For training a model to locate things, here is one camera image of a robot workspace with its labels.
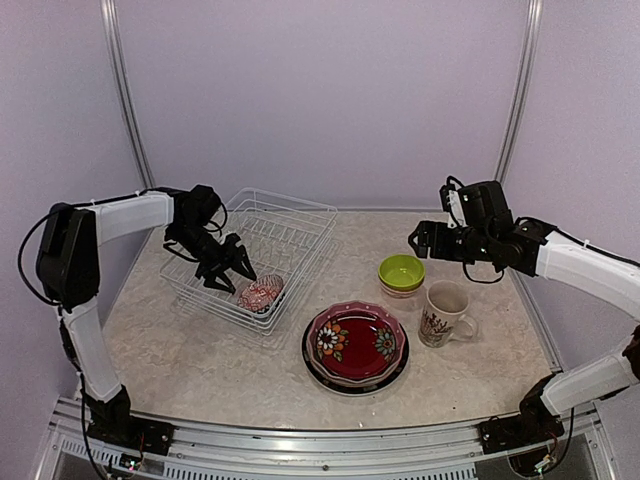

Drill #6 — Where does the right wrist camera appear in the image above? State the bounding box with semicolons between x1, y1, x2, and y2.
439;175;466;229

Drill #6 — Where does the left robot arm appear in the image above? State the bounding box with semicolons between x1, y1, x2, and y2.
32;185;257;445

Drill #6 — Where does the blue white patterned cup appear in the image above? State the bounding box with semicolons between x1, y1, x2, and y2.
237;274;284;314

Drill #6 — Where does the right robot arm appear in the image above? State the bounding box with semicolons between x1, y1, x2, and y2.
408;176;639;444

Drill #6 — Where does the lime green bowl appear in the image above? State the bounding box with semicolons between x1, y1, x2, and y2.
378;254;426;291

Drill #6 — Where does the seashell print mug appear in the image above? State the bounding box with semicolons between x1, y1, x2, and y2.
418;280;479;348

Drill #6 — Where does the aluminium corner post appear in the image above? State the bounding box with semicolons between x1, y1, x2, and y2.
494;0;544;183
100;0;155;188

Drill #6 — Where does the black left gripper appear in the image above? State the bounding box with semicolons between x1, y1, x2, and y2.
170;222;258;293

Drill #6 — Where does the black rimmed striped plate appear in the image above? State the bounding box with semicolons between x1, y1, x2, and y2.
301;319;411;394

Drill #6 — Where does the aluminium front rail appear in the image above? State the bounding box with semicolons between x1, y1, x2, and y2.
49;397;614;480

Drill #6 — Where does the right aluminium corner post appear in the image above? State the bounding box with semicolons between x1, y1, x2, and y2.
494;0;544;183

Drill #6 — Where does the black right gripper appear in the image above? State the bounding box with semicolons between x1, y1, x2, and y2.
409;219;495;262

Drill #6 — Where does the white wire dish rack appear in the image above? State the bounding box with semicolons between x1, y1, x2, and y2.
160;188;337;336

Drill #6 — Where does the black wavy line bowl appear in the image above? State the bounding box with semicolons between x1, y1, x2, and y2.
307;310;401;382

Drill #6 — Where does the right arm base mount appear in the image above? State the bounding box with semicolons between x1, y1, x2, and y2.
477;375;565;454

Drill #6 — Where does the red white patterned bowl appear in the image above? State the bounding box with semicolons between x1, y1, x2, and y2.
379;281;422;299

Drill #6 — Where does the pink dotted scalloped plate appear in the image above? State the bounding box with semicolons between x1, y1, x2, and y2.
305;300;407;386

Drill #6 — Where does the left aluminium corner post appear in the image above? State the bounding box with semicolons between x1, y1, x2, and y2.
100;0;155;188

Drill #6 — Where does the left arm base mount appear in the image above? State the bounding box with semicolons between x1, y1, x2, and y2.
81;386;175;456

